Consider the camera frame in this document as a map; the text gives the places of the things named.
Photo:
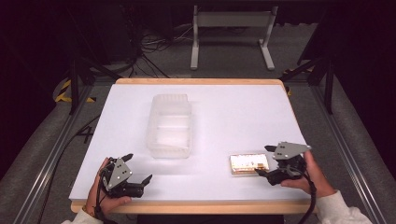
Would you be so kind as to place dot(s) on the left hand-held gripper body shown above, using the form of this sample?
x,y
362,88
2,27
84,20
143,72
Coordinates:
x,y
120,174

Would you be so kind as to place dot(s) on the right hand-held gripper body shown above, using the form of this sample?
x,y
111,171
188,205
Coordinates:
x,y
289,151

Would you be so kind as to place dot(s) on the golden rectangular packet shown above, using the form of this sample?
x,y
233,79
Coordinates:
x,y
247,163

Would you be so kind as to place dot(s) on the clear plastic container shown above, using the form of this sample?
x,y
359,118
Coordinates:
x,y
169,127

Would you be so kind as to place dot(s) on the person's left hand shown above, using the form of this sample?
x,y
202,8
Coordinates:
x,y
95,199

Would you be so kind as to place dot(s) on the person's right hand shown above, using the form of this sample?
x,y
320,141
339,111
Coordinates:
x,y
317,180

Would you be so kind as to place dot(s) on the black tripod stand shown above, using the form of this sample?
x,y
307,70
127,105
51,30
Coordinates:
x,y
73,90
329,90

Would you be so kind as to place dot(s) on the yellow and black tape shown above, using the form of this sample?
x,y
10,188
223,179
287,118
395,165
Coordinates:
x,y
63,93

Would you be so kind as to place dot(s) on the white metal stand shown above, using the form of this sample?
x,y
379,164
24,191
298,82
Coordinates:
x,y
233,19

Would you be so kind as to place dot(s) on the aluminium floor rail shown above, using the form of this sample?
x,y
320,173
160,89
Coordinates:
x,y
51,161
345,155

